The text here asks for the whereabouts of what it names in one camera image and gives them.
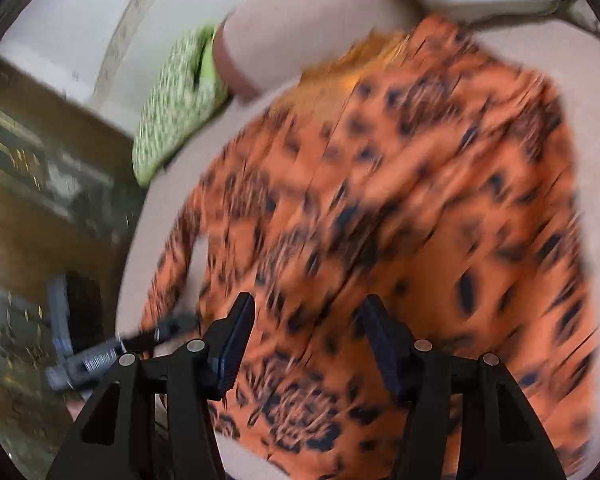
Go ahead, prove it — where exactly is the orange black floral garment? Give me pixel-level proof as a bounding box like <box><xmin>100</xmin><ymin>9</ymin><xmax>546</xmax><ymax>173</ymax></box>
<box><xmin>139</xmin><ymin>14</ymin><xmax>600</xmax><ymax>480</ymax></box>

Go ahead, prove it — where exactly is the green white patterned pillow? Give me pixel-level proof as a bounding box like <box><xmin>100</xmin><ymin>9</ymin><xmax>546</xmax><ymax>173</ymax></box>
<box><xmin>132</xmin><ymin>25</ymin><xmax>228</xmax><ymax>188</ymax></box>

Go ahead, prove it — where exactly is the dark wooden cabinet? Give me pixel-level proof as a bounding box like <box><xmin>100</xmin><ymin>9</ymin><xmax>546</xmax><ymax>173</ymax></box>
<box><xmin>0</xmin><ymin>60</ymin><xmax>144</xmax><ymax>479</ymax></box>

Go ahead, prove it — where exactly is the pink bolster pillow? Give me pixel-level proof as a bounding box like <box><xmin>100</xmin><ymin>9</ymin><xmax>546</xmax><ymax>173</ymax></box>
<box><xmin>212</xmin><ymin>0</ymin><xmax>422</xmax><ymax>101</ymax></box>

